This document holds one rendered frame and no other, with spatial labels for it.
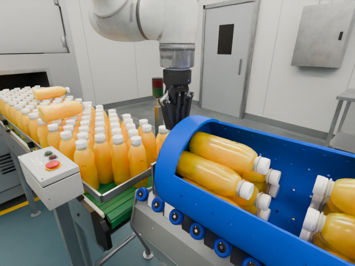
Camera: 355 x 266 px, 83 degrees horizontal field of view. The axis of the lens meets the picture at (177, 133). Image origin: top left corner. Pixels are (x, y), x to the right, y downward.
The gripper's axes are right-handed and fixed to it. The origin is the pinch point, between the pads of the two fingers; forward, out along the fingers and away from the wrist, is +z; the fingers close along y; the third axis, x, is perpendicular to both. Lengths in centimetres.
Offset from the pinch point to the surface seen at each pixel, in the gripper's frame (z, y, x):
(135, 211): 27.0, 10.3, -10.2
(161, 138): 9.7, -12.3, -18.7
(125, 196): 26.2, 8.4, -18.0
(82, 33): -49, -181, -405
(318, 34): -41, -324, -16
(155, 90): -3, -35, -46
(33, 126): 12, 16, -81
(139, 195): 19.9, 9.2, -8.5
